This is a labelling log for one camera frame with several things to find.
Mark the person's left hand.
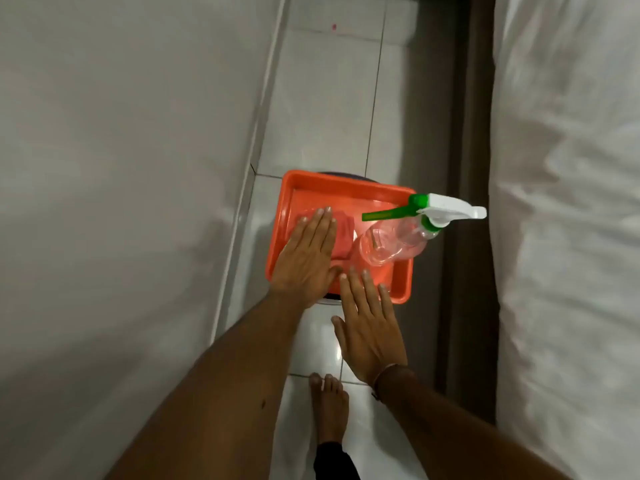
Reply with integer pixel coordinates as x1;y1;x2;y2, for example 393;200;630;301
268;207;345;311

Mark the person's right hand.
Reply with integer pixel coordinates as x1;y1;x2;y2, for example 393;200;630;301
331;266;409;388

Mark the person's left forearm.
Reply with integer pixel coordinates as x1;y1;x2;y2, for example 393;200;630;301
106;290;307;480

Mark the person's right forearm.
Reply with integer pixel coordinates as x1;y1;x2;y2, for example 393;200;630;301
374;366;573;480

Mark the red folded cloth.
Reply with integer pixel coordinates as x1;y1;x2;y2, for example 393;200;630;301
295;209;357;261

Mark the orange plastic tray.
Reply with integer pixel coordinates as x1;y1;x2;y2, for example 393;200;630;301
265;169;417;306

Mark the black round stool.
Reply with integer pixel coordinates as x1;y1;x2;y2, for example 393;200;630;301
313;170;383;308

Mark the clear spray bottle green trigger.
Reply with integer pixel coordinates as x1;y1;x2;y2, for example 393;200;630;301
357;193;488;270

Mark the person's bare foot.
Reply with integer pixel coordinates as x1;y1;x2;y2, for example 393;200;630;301
308;373;350;446

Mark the person's black trouser leg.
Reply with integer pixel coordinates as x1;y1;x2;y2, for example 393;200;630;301
313;441;362;480

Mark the white bed sheet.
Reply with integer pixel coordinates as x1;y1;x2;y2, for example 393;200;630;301
487;0;640;480

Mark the thin wrist bracelet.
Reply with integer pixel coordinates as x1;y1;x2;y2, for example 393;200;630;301
370;363;409;402

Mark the dark wooden bed frame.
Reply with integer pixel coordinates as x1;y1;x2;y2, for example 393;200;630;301
434;0;502;428

